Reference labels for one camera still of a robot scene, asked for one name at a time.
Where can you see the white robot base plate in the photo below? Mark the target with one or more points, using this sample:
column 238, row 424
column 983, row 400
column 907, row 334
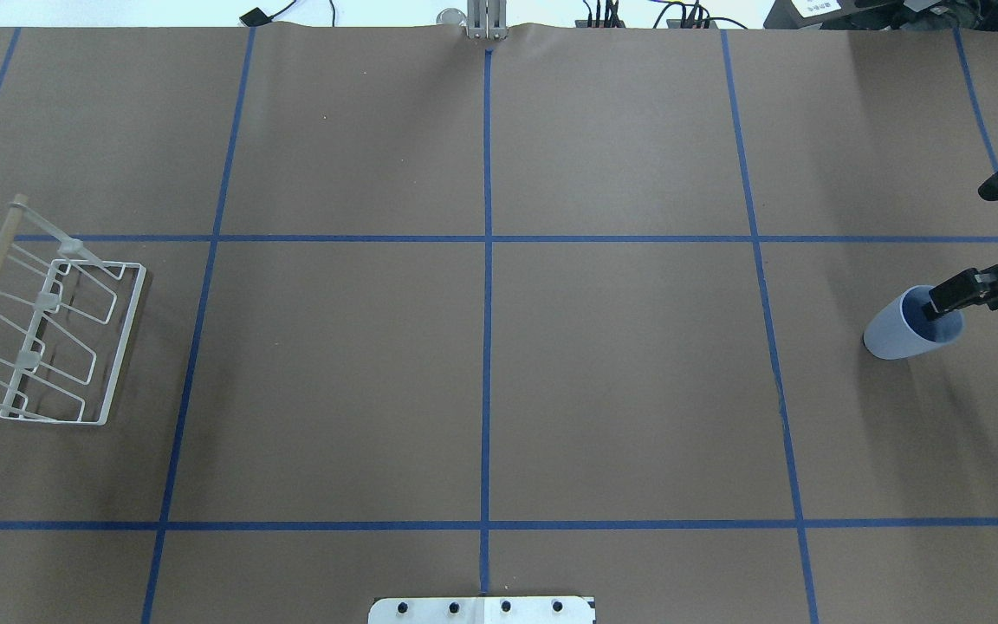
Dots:
column 484, row 609

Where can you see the white wire cup rack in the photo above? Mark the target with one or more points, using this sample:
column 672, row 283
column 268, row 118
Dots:
column 68, row 319

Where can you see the light blue plastic cup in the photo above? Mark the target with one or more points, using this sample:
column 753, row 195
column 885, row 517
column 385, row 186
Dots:
column 901, row 330

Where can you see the small black device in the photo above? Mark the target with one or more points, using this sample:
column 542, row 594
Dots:
column 255, row 18

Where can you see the black power strip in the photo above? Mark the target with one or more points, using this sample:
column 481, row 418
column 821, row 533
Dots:
column 690, row 23

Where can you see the aluminium frame post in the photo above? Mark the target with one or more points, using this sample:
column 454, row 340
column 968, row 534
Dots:
column 486, row 20

